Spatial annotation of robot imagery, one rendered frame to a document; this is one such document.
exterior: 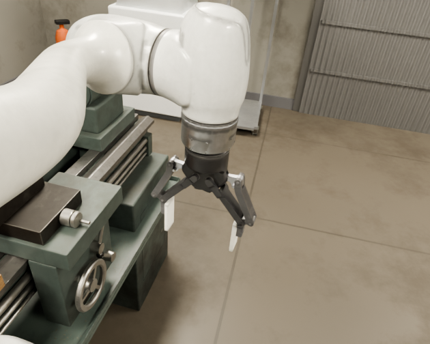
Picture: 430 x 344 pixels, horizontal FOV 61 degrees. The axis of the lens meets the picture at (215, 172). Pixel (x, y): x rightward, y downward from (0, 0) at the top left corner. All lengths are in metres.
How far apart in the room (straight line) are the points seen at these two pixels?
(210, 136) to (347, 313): 1.71
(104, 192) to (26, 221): 0.24
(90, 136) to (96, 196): 0.37
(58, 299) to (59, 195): 0.29
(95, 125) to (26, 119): 1.20
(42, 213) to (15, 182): 0.81
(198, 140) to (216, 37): 0.16
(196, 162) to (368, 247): 2.05
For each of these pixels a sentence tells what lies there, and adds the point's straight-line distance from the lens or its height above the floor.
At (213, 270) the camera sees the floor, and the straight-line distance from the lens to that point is 2.13.
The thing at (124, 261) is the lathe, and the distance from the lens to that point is 1.46.
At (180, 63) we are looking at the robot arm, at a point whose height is 1.46.
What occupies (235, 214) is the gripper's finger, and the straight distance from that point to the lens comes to 0.66.
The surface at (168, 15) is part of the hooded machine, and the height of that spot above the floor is 0.94.
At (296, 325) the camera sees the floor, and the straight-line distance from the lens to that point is 2.01.
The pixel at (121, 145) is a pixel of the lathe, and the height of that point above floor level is 0.86.
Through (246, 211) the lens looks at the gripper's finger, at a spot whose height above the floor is 1.21.
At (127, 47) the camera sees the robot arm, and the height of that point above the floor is 1.47.
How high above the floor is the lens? 1.63
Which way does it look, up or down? 35 degrees down
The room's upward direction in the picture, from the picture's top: 6 degrees clockwise
